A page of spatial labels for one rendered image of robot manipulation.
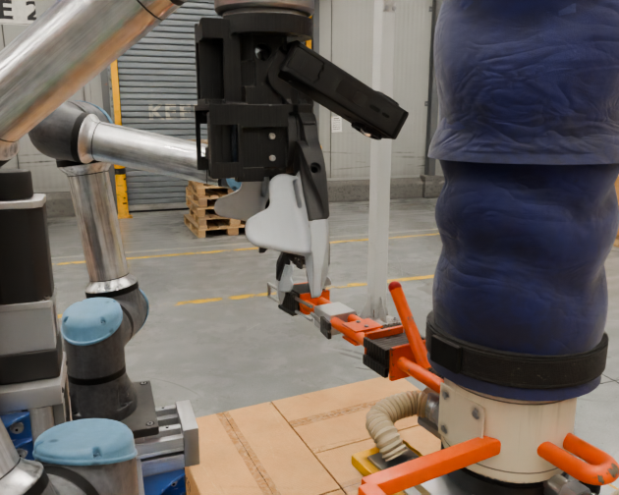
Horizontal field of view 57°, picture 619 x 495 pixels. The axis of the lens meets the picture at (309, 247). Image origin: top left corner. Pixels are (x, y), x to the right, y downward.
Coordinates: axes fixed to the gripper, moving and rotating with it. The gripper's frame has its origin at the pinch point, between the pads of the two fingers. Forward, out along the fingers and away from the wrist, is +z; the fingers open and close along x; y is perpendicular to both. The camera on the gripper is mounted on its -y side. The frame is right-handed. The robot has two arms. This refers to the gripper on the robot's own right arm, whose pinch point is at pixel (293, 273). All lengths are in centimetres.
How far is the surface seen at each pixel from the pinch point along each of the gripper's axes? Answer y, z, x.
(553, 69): -28.7, -17.6, -3.6
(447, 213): -24.3, -1.5, -14.2
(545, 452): -33.4, 26.7, -4.1
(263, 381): -70, 152, -279
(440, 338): -23.4, 14.0, -12.8
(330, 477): -45, 98, -101
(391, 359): -28, 26, -34
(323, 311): -25, 26, -58
